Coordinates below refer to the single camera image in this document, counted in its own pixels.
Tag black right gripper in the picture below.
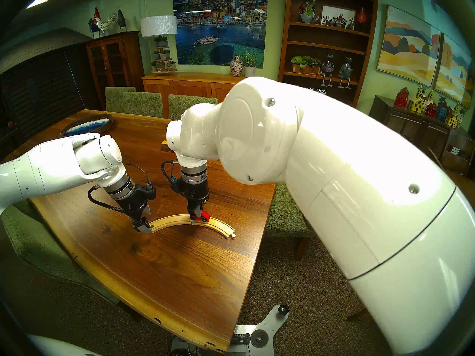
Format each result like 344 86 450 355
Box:
181 182 210 221

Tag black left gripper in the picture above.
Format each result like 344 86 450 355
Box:
119 187 153 234

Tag curved wooden train track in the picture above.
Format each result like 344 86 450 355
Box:
191 215 237 240
150 214 193 233

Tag green upholstered dining chair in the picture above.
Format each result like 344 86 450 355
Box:
168 95 218 120
124 92 164 118
105 87 136 113
0 205 141 322
265 183 316 261

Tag round tray with blue inlay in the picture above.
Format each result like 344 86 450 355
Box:
60 113 114 138

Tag light wooden sideboard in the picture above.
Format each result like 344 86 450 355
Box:
142 72 245 118

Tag tiered wooden plant stand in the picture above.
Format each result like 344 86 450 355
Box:
150 35 178 76

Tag plant in white pot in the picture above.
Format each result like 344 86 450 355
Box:
242 52 257 78

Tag dark glass-door cabinet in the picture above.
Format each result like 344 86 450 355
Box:
86 31 145 110

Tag dark slatted window blinds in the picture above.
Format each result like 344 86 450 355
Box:
0 44 101 141

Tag succulents in wooden planter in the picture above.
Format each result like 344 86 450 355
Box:
291 55 321 75

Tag white lamp shade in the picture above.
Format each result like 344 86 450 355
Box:
140 15 178 37

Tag metal frog figurine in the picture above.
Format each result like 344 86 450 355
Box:
337 57 354 89
320 54 335 87

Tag white rooster figurine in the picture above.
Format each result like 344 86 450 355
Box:
95 15 118 36

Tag tall wooden bookshelf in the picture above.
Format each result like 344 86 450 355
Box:
276 0 379 107

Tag blue and red rooster figurine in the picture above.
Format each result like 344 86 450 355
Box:
88 7 102 39

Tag dark sideboard with glass doors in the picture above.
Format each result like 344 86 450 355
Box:
369 95 475 174

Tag green frog figurine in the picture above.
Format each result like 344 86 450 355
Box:
299 0 319 24

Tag framed text sign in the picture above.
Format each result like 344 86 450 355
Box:
320 4 357 29

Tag yellow house figurine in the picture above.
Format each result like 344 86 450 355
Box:
445 107 462 129
408 85 435 114

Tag abstract landscape painting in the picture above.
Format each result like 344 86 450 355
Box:
377 5 442 87
434 33 475 109

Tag black braided cable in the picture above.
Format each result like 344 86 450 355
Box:
161 160 184 196
88 185 130 214

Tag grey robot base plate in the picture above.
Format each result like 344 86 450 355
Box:
228 304 290 356

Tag harbour town wall picture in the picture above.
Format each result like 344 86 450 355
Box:
173 0 268 66

